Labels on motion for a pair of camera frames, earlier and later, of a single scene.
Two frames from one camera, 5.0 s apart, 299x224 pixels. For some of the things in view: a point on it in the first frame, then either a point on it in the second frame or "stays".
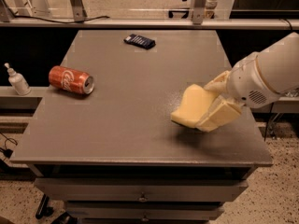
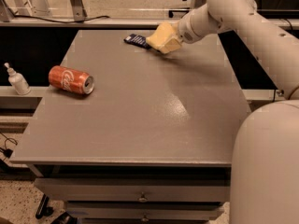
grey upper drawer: [139, 190] stays
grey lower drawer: [142, 211] stays
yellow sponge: [195, 101] → [163, 32]
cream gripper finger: [222, 111] → [173, 44]
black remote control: [141, 41] stays
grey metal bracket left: [78, 8] stays
